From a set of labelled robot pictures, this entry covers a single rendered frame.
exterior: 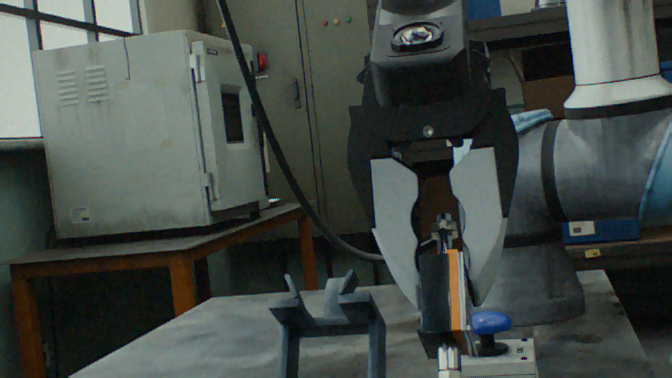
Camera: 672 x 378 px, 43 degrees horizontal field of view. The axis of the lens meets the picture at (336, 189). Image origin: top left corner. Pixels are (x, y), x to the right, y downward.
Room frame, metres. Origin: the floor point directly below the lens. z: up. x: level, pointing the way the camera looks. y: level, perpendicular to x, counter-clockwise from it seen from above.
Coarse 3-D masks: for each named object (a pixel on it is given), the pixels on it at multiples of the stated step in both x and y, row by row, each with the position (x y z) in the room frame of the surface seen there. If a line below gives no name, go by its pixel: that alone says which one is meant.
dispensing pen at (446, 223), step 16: (432, 224) 0.51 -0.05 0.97; (448, 224) 0.50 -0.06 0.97; (448, 240) 0.50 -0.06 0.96; (432, 256) 0.48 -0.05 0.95; (448, 256) 0.48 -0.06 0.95; (432, 272) 0.47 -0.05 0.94; (448, 272) 0.47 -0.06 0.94; (432, 288) 0.47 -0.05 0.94; (448, 288) 0.47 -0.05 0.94; (432, 304) 0.46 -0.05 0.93; (448, 304) 0.46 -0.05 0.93; (432, 320) 0.46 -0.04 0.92; (448, 320) 0.46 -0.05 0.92; (432, 336) 0.46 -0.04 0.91; (448, 336) 0.46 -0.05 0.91; (432, 352) 0.48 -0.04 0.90; (448, 352) 0.46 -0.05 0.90; (448, 368) 0.46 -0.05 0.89
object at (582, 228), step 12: (564, 228) 3.85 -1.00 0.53; (576, 228) 3.83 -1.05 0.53; (588, 228) 3.82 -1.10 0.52; (600, 228) 3.81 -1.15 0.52; (612, 228) 3.79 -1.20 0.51; (624, 228) 3.78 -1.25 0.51; (636, 228) 3.75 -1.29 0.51; (564, 240) 3.85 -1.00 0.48; (576, 240) 3.83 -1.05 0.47; (588, 240) 3.82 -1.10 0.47; (600, 240) 3.80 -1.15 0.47; (612, 240) 3.80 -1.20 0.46; (624, 240) 3.79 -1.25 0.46
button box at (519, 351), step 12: (480, 348) 0.66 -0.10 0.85; (492, 348) 0.66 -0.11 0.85; (504, 348) 0.66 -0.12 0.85; (516, 348) 0.67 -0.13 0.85; (528, 348) 0.66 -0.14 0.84; (468, 360) 0.65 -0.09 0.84; (480, 360) 0.64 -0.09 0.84; (492, 360) 0.64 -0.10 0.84; (504, 360) 0.64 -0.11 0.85; (516, 360) 0.63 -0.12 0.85; (528, 360) 0.63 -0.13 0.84; (468, 372) 0.64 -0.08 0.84; (480, 372) 0.63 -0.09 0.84; (492, 372) 0.63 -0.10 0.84; (504, 372) 0.63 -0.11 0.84; (516, 372) 0.63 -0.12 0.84; (528, 372) 0.63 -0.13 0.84
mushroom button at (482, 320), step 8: (480, 312) 0.68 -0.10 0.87; (488, 312) 0.67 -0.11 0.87; (496, 312) 0.67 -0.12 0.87; (480, 320) 0.65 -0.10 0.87; (488, 320) 0.65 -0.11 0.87; (496, 320) 0.65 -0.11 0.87; (504, 320) 0.65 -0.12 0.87; (480, 328) 0.65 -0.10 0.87; (488, 328) 0.65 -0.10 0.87; (496, 328) 0.65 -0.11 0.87; (504, 328) 0.65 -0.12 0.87; (480, 336) 0.67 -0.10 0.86; (488, 336) 0.66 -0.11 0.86; (480, 344) 0.67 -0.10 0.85; (488, 344) 0.66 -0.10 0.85
